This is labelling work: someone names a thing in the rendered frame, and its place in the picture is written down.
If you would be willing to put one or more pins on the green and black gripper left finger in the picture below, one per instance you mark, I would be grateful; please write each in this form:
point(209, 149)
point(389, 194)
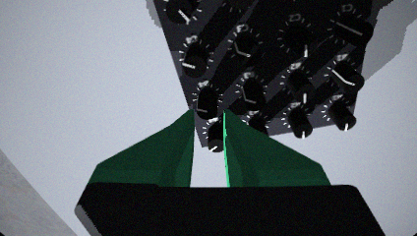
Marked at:
point(154, 159)

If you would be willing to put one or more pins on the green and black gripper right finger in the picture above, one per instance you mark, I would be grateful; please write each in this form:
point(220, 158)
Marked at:
point(264, 161)

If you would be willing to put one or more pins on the black knob box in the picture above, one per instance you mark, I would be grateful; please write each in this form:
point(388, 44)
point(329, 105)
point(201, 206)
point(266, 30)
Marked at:
point(287, 83)

